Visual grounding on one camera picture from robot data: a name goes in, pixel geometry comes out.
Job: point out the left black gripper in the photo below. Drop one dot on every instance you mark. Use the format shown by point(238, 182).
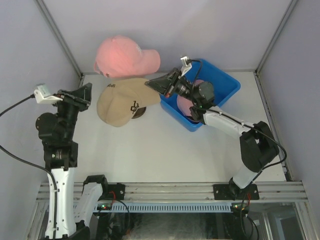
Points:
point(80, 97)

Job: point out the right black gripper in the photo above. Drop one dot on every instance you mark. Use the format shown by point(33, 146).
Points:
point(167, 84)

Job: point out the beige cap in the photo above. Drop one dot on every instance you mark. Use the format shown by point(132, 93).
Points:
point(121, 99)

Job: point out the pink baseball cap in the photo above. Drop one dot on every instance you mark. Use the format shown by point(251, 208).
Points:
point(120, 56)

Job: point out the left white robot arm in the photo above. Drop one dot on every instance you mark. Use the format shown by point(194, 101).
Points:
point(56, 131)

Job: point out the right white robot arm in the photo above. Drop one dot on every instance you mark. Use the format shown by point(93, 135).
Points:
point(258, 148)

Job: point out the dark round wooden stand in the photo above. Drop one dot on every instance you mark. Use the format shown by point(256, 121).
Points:
point(139, 112)

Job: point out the blue plastic bin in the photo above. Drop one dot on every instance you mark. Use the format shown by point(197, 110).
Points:
point(224, 87)

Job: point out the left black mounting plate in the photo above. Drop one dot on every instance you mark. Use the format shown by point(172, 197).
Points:
point(114, 191)

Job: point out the black mounting plate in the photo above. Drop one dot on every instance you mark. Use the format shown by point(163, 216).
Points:
point(114, 191)
point(222, 191)

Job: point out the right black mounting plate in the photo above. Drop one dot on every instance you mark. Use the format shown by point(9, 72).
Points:
point(222, 191)

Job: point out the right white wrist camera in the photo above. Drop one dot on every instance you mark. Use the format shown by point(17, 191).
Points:
point(186, 65)

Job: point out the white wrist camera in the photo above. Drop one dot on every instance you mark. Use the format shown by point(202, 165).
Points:
point(186, 65)
point(43, 96)

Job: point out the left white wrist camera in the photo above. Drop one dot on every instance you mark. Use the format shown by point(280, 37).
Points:
point(43, 96)

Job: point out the aluminium mounting rail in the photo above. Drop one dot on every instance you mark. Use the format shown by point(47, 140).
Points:
point(269, 192)

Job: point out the perforated grey cable duct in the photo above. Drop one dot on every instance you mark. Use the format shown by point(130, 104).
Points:
point(175, 207)

